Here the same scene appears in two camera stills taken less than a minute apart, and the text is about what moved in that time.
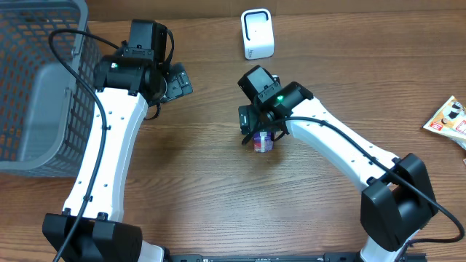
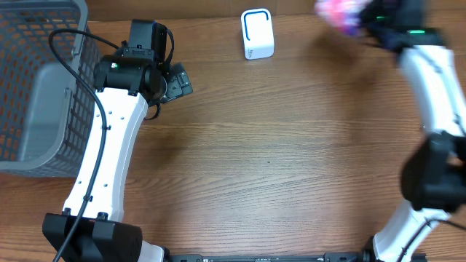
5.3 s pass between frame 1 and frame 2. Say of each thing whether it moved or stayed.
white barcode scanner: stayed
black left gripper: stayed
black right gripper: moved
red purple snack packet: moved
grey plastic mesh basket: stayed
